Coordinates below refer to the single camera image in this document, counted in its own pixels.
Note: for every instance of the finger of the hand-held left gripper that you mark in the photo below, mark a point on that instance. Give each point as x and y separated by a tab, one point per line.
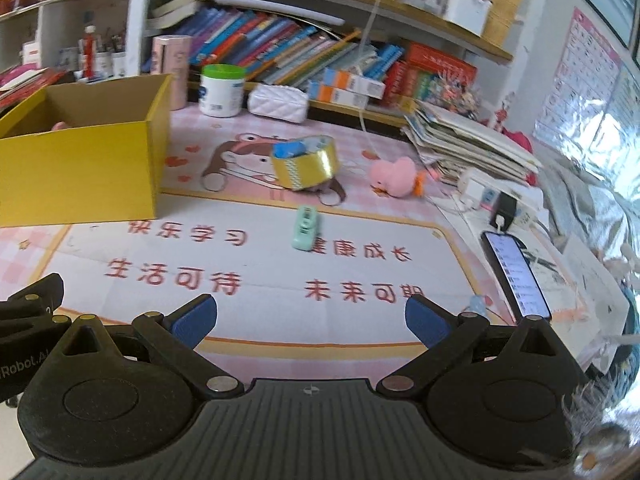
42	290

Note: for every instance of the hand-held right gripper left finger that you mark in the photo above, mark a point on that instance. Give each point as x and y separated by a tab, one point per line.
194	321

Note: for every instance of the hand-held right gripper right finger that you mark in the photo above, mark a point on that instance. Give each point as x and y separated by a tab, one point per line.
426	322

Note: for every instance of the yellow cardboard box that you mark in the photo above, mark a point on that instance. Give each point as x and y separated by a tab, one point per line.
75	170

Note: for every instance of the mint green toy car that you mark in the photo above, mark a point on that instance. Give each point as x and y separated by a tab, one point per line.
305	230

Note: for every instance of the pink plush toy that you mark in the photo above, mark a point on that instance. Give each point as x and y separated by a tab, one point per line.
392	176

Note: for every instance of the gold packing tape roll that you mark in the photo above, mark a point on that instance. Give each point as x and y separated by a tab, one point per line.
306	171

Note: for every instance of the black smartphone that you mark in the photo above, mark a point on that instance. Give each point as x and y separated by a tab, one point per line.
517	275

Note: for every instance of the black charger plug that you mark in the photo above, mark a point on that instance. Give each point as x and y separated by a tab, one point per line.
504	210

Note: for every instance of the white power strip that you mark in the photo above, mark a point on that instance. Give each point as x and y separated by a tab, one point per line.
475	182

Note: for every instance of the white paper sheet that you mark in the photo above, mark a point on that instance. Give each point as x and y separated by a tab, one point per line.
585	290

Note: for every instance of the small pink item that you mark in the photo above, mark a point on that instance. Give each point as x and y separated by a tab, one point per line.
61	126

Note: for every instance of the pile of papers and booklets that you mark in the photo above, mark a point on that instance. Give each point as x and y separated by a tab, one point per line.
465	145

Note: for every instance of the small blue item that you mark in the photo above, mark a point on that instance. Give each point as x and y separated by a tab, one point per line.
290	150

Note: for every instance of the grey fluffy fur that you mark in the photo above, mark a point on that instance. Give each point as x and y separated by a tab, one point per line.
595	430

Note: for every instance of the silver foil sheet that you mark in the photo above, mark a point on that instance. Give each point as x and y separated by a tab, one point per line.
590	195

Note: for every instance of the pile of red books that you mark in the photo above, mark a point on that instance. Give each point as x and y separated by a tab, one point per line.
27	82

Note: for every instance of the colourful beaded ornament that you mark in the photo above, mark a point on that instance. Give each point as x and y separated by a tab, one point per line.
457	95

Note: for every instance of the white canister with green lid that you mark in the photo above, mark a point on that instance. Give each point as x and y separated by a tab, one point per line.
221	92

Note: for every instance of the white quilted tissue box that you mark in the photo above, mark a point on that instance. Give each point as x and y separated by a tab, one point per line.
277	104

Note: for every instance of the white pen holder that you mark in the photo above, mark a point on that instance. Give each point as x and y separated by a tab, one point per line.
105	62

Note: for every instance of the red tassel ornament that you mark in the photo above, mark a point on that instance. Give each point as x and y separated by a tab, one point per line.
89	50

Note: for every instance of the orange blue white carton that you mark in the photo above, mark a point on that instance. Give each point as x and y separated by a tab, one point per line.
332	96
352	81

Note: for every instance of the pink thermos bottle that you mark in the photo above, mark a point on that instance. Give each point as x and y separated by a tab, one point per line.
171	70

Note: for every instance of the red boxed book set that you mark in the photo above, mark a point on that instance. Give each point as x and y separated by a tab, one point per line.
440	67

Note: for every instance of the white shelf unit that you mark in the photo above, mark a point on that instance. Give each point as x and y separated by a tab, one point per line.
50	25

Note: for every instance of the row of colourful books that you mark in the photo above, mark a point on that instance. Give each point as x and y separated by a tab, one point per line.
260	45

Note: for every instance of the stack of thick books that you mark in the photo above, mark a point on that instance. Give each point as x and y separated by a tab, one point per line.
175	10

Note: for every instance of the white storage box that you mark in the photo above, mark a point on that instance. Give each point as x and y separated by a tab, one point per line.
467	10

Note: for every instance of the tan woven box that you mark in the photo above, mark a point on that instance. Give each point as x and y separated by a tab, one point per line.
505	5

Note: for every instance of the pink wall chart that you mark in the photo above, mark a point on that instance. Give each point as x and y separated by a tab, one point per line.
575	85

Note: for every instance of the pale wall chart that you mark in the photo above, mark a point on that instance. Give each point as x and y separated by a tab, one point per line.
627	92

